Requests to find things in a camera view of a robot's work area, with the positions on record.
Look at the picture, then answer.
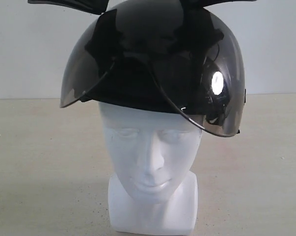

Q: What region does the black helmet with tinted visor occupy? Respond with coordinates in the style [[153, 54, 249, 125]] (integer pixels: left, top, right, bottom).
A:
[[60, 0, 246, 137]]

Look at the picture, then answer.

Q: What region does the white mannequin head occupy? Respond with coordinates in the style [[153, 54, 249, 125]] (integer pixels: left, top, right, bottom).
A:
[[99, 102, 202, 228]]

